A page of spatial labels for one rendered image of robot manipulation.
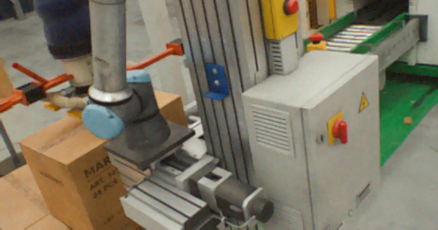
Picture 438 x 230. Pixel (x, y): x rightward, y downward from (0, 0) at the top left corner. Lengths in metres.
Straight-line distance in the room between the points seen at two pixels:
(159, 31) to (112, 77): 2.09
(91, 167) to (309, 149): 0.93
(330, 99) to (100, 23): 0.57
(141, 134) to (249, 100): 0.41
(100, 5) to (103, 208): 0.95
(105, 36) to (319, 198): 0.66
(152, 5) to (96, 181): 1.74
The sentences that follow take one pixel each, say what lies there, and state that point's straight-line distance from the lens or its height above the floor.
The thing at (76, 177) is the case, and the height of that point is 0.88.
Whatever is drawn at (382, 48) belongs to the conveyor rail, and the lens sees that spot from 3.15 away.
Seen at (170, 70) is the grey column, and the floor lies 0.61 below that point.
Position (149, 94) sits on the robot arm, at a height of 1.20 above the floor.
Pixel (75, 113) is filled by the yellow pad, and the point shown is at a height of 1.07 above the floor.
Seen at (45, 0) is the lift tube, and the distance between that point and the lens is 1.63.
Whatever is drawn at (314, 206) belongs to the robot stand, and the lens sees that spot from 1.08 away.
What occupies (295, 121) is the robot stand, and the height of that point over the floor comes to 1.19.
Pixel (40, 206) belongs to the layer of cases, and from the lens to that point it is 2.20.
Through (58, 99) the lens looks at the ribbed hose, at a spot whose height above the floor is 1.13.
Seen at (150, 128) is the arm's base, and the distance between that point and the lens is 1.27.
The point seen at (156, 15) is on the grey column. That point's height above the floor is 1.06.
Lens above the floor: 1.65
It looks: 25 degrees down
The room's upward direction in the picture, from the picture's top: 11 degrees counter-clockwise
